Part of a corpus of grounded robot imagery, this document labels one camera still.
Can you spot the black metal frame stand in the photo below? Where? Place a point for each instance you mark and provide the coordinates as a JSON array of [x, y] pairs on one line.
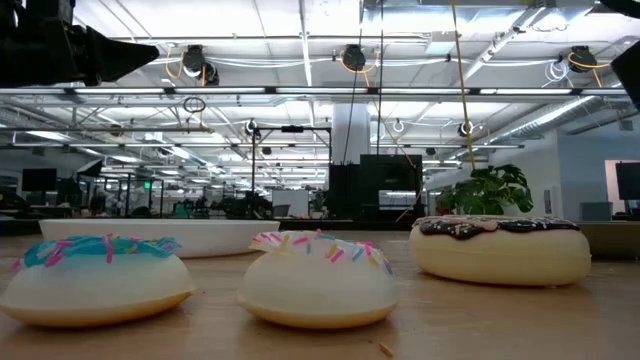
[[254, 160]]

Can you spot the blue-iced sprinkled donut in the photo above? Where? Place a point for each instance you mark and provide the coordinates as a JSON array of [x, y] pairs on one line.
[[95, 290]]

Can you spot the white board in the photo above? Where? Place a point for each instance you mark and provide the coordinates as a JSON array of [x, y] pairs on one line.
[[290, 202]]

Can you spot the white building column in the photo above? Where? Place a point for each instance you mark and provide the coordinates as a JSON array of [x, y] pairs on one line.
[[350, 130]]

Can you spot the silver ventilation duct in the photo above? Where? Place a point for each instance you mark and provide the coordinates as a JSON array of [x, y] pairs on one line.
[[545, 117]]

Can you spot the dark monitor with white frame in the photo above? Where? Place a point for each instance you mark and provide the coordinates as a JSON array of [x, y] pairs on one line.
[[629, 180]]

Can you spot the black cabinet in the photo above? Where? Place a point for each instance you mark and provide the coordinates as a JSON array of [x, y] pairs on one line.
[[385, 175]]

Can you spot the white-iced sprinkled donut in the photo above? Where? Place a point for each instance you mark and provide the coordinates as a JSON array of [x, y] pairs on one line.
[[315, 290]]

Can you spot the small black ceiling reel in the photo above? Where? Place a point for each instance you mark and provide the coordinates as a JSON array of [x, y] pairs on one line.
[[465, 129], [251, 127]]

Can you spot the tan plate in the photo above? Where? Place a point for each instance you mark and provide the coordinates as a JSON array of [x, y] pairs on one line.
[[615, 240]]

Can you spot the chocolate-iced donut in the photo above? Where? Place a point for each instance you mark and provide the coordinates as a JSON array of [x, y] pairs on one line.
[[500, 255]]

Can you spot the dark wall monitor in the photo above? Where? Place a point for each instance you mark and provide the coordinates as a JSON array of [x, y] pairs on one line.
[[39, 179]]

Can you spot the potted green plant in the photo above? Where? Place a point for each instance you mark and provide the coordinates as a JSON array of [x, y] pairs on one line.
[[487, 192]]

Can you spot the long ceiling light strip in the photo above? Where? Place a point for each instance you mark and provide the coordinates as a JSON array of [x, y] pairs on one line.
[[320, 91]]

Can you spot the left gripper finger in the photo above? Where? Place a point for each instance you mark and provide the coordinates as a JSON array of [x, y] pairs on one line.
[[120, 55]]

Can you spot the white plate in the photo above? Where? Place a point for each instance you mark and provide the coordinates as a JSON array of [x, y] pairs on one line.
[[220, 240]]

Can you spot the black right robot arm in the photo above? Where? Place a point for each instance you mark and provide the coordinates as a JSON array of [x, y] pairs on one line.
[[631, 75]]

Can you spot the orange sprinkle crumb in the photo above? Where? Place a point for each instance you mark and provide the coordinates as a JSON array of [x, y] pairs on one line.
[[386, 349]]

